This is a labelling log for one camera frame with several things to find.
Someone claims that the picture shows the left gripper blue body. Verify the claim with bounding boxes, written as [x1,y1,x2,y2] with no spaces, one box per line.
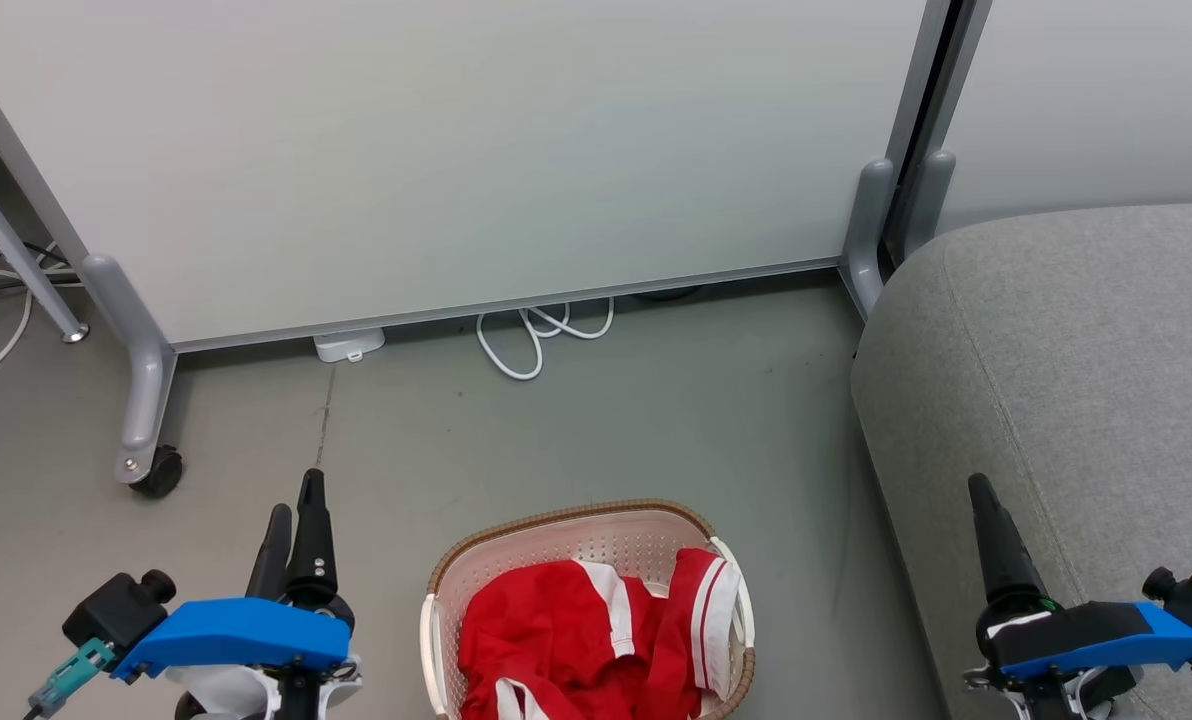
[111,595,363,720]

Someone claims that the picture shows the red garment thin white stripes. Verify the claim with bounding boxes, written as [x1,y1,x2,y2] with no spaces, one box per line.
[646,547,739,720]

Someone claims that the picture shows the white laundry basket brown rim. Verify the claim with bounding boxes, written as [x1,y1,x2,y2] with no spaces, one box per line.
[419,499,757,720]

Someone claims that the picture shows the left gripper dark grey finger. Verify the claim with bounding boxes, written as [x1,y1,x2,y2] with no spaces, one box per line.
[246,504,294,601]
[286,468,341,607]

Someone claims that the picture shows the black caster wheel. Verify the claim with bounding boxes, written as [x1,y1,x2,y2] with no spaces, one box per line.
[130,446,185,500]

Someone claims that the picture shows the large white partition board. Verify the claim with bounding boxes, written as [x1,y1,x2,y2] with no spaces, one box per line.
[0,0,929,353]

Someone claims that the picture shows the white floor cable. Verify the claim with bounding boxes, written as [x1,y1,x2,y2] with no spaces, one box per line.
[0,250,85,388]

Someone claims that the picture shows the red garment broad white stripe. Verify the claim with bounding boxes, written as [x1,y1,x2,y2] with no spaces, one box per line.
[456,559,669,720]

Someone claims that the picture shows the grey metal table leg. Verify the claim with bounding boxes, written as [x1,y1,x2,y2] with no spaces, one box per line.
[0,150,91,345]

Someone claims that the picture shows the white looped power cable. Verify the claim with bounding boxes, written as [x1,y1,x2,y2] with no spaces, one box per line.
[475,297,616,382]

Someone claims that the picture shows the white power adapter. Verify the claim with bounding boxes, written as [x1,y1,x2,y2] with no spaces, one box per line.
[313,327,387,364]

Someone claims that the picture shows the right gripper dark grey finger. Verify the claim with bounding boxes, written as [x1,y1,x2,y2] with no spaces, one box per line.
[967,473,1053,613]

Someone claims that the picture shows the grey fabric sofa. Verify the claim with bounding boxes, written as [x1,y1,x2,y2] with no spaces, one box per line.
[849,201,1192,720]

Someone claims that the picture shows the right gripper blue body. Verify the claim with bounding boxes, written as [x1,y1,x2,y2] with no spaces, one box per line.
[964,597,1192,720]

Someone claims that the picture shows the grey board leg with caster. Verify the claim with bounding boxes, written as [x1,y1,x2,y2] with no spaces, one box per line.
[81,253,179,487]

